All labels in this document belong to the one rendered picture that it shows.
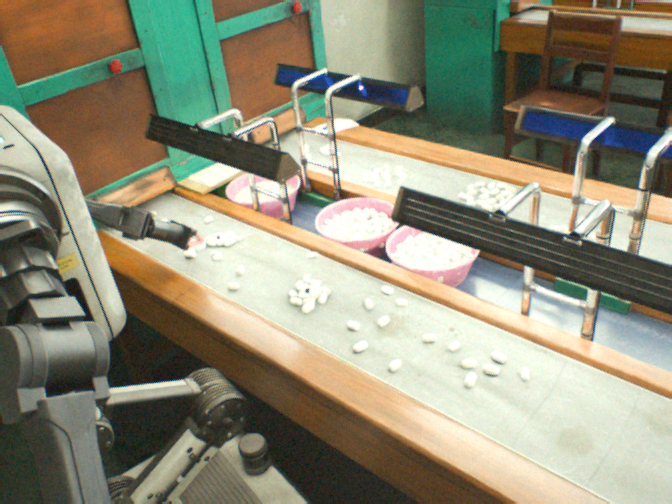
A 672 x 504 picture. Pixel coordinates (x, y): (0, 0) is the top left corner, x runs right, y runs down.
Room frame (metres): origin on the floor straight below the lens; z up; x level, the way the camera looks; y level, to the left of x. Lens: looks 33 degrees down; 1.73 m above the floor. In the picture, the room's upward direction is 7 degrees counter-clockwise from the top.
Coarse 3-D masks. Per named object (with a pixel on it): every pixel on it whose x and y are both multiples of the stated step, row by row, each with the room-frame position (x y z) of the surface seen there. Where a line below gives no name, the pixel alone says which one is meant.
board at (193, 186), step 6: (234, 174) 2.07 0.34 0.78; (240, 174) 2.08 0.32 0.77; (186, 180) 2.07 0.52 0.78; (228, 180) 2.04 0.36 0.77; (180, 186) 2.04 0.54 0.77; (186, 186) 2.02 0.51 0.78; (192, 186) 2.01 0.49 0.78; (198, 186) 2.00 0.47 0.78; (204, 186) 2.00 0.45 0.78; (216, 186) 2.00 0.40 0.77; (198, 192) 1.96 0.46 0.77; (204, 192) 1.96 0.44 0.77
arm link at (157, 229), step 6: (150, 222) 1.46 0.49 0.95; (156, 222) 1.46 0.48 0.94; (162, 222) 1.47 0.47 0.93; (150, 228) 1.44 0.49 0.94; (156, 228) 1.44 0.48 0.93; (162, 228) 1.46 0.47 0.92; (168, 228) 1.47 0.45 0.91; (150, 234) 1.44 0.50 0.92; (156, 234) 1.44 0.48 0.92; (162, 234) 1.45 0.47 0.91; (162, 240) 1.46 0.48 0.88
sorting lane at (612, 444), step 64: (256, 256) 1.55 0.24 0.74; (320, 256) 1.50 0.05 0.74; (320, 320) 1.21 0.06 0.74; (448, 320) 1.15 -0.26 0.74; (448, 384) 0.94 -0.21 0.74; (512, 384) 0.91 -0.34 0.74; (576, 384) 0.89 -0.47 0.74; (512, 448) 0.75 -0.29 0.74; (576, 448) 0.73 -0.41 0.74; (640, 448) 0.71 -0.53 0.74
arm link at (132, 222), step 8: (88, 200) 1.43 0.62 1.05; (88, 208) 1.41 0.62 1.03; (96, 208) 1.41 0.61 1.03; (104, 208) 1.42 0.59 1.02; (112, 208) 1.42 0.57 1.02; (120, 208) 1.42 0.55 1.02; (128, 208) 1.43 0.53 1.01; (96, 216) 1.40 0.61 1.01; (104, 216) 1.41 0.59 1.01; (112, 216) 1.41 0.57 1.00; (120, 216) 1.44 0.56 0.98; (128, 216) 1.42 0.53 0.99; (136, 216) 1.42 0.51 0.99; (144, 216) 1.43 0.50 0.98; (104, 224) 1.41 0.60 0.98; (112, 224) 1.40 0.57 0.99; (120, 224) 1.41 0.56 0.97; (128, 224) 1.40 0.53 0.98; (136, 224) 1.41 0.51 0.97; (128, 232) 1.39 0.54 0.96; (136, 232) 1.40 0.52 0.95
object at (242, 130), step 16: (224, 112) 1.77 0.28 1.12; (240, 112) 1.80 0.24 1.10; (192, 128) 1.70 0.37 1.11; (240, 128) 1.62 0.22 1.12; (256, 128) 1.65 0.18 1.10; (272, 128) 1.69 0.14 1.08; (272, 144) 1.69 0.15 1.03; (256, 192) 1.80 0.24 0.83; (272, 192) 1.74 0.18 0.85; (256, 208) 1.80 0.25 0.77; (288, 208) 1.69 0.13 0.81
